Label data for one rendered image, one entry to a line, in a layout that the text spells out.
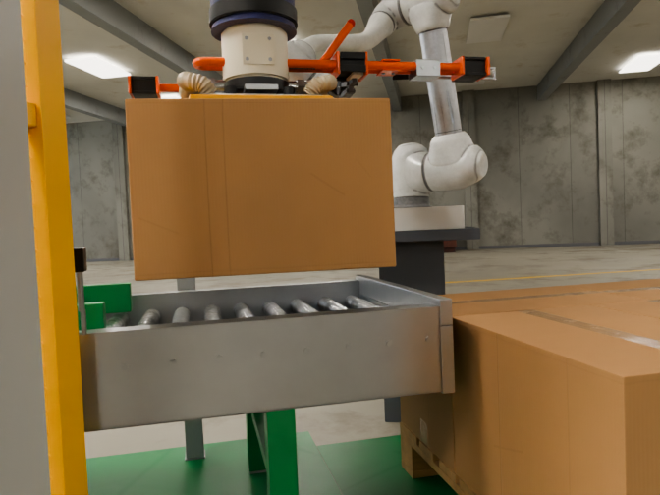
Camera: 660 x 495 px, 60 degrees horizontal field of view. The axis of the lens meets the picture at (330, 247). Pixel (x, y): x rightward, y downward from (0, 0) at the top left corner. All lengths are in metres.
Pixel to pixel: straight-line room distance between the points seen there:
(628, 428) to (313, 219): 0.75
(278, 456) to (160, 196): 0.61
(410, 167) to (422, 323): 1.09
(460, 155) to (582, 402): 1.30
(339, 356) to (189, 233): 0.43
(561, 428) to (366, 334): 0.41
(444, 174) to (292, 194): 0.97
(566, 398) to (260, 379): 0.58
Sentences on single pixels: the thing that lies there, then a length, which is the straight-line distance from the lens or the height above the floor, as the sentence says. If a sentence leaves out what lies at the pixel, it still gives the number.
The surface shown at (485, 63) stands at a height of 1.21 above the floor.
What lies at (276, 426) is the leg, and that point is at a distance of 1.24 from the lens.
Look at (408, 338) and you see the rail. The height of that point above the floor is 0.53.
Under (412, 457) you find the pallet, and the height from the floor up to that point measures 0.07.
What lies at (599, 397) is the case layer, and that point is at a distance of 1.01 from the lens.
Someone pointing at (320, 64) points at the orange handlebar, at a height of 1.20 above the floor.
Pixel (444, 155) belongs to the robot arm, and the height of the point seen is 1.02.
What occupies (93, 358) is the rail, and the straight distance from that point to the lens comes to 1.20.
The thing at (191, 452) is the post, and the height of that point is 0.03.
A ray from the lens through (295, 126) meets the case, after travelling 1.34.
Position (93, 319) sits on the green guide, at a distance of 1.30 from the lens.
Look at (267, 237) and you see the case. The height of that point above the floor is 0.76.
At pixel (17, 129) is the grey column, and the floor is 0.88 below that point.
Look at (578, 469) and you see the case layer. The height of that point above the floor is 0.36.
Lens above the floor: 0.78
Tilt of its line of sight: 2 degrees down
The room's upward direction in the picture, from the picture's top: 2 degrees counter-clockwise
